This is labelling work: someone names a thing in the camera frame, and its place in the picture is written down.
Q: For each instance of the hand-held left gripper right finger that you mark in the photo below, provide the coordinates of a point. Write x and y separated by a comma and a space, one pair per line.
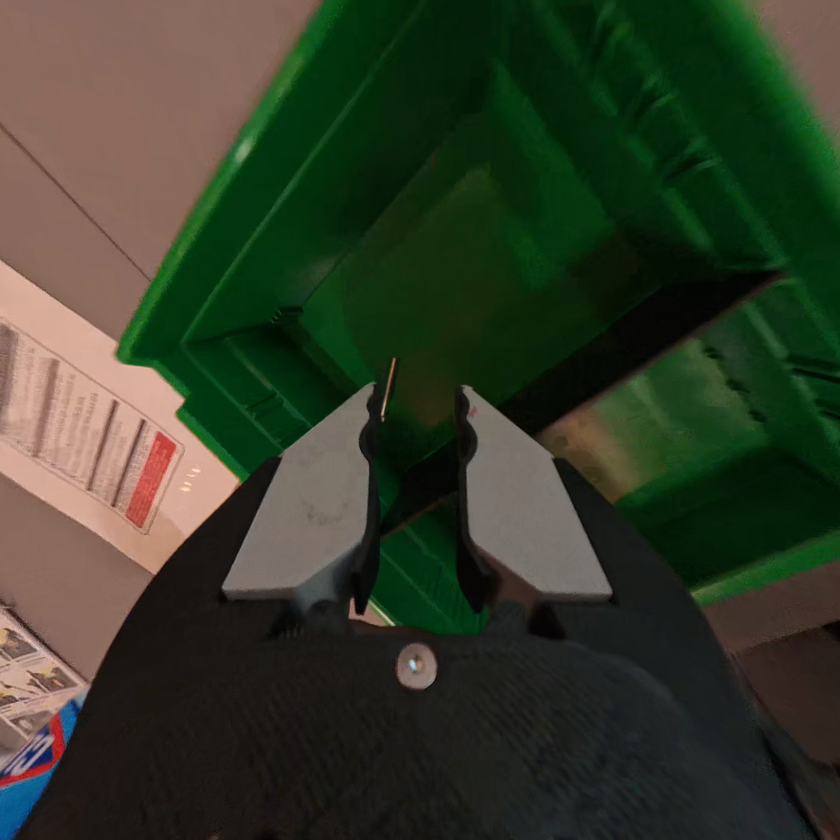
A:
531, 518

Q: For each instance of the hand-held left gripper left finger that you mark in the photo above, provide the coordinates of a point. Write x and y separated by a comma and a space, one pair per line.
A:
308, 518

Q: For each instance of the green plastic bin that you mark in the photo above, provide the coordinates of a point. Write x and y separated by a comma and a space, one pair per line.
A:
459, 262

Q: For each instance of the thin silver metal rod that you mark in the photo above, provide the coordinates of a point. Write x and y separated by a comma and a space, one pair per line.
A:
389, 387

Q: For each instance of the black bin divider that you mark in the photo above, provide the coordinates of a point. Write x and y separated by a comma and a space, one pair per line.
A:
623, 341

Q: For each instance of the text printed paper sheet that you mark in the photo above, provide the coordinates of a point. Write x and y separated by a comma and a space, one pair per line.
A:
98, 426

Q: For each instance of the photo printed paper sheet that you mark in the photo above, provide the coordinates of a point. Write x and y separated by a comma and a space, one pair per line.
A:
33, 663

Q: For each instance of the blue printed packet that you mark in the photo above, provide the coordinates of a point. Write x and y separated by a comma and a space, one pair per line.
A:
26, 774

